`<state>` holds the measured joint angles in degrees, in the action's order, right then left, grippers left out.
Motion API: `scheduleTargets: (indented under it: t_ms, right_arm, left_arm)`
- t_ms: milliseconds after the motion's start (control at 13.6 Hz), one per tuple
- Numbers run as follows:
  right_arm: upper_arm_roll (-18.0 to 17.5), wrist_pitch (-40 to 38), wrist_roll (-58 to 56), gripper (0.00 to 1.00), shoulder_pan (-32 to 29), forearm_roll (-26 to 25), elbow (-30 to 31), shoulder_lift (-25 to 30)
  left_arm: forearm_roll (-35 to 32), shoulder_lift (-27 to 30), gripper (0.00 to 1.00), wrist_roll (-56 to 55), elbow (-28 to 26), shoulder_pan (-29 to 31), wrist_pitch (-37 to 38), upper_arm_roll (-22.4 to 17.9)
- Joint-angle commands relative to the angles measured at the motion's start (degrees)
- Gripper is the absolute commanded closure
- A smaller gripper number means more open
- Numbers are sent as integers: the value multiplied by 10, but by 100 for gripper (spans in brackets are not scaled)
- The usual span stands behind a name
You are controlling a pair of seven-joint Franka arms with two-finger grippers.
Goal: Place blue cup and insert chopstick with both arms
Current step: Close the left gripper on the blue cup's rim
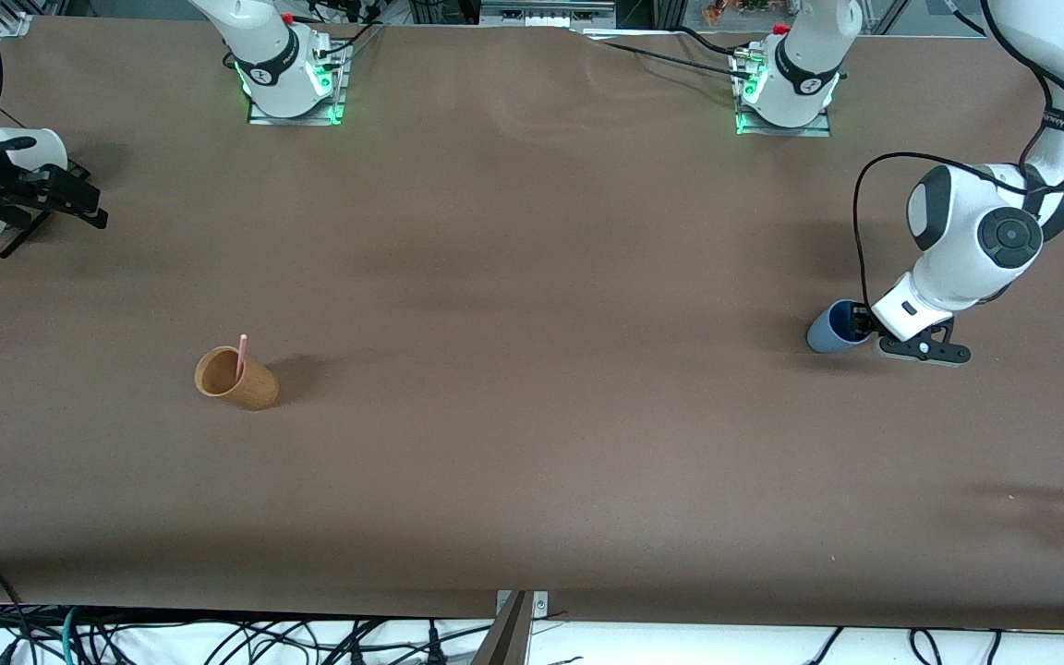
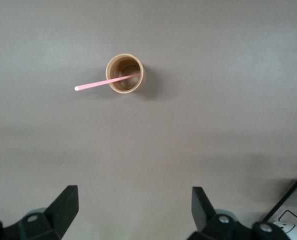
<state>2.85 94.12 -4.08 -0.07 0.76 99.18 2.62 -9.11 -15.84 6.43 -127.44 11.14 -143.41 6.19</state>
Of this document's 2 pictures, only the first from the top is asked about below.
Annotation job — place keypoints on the blue plastic cup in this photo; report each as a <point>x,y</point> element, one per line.
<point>828,337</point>

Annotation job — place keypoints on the pink chopstick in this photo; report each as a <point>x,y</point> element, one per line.
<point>242,351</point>

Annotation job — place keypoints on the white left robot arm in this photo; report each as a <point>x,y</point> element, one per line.
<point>966,231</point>

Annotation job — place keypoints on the white paper cup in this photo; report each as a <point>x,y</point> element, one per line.
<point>38,143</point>

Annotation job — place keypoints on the brown wooden cup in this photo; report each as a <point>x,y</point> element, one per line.
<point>255,388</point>

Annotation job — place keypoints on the grey metal box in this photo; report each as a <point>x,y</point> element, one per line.
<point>541,14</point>

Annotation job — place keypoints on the aluminium frame profile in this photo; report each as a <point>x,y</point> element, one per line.
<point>15,23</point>

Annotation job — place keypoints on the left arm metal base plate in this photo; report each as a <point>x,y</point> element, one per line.
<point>786,131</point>

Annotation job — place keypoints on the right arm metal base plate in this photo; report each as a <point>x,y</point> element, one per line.
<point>296,120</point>

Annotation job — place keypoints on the small metal bracket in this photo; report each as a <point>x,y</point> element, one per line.
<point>539,605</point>

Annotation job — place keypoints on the dark brown post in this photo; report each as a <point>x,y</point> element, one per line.
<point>504,642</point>

